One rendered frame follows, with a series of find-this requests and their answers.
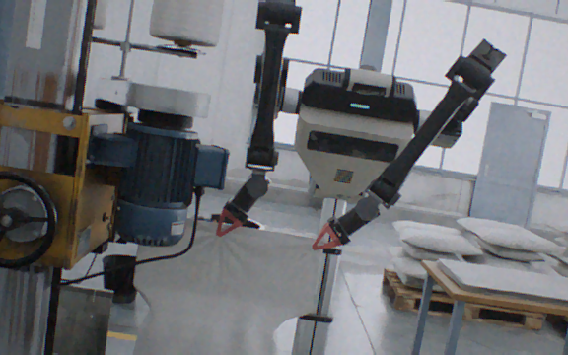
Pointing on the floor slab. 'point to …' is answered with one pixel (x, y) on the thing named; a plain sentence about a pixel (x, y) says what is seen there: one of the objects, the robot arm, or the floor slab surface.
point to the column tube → (25, 94)
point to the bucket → (125, 293)
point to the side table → (488, 304)
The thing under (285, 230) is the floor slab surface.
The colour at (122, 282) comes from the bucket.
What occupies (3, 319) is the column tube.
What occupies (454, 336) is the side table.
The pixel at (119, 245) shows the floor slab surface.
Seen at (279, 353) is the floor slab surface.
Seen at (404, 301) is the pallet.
